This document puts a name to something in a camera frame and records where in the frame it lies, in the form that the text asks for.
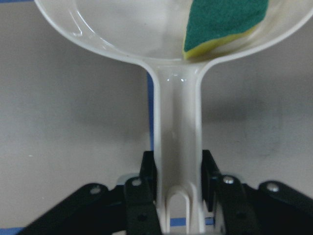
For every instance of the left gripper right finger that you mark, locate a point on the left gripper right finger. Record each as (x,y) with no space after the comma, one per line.
(274,208)

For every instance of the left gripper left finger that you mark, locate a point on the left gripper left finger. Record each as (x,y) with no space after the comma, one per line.
(93,209)

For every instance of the beige plastic dustpan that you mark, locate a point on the beige plastic dustpan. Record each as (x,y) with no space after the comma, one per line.
(150,33)

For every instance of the green yellow sponge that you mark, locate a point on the green yellow sponge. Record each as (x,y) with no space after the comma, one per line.
(214,23)

